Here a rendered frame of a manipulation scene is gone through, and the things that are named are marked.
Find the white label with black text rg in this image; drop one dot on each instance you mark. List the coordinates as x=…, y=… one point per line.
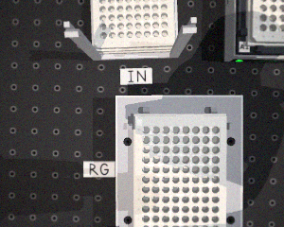
x=98, y=168

